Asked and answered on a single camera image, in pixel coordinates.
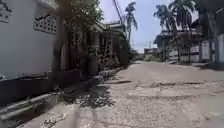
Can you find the building with overgrown fence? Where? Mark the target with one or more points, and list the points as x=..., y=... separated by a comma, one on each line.
x=106, y=43

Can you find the tall palm tree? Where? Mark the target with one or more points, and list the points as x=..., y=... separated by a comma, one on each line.
x=130, y=18

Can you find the leaning pole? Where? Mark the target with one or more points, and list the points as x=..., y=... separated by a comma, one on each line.
x=118, y=13

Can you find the grey concrete road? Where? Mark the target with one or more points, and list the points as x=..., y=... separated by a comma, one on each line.
x=156, y=96

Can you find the tree with dark foliage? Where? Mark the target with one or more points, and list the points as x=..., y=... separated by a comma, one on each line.
x=78, y=15

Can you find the group of palm trees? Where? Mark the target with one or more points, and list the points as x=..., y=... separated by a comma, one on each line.
x=176, y=15

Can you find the dark roadside drain strip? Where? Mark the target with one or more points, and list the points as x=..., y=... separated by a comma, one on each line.
x=30, y=100

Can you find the building with white fence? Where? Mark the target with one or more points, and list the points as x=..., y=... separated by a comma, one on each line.
x=203, y=46

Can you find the white wall with lattice vent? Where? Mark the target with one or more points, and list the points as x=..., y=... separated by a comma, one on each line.
x=23, y=43

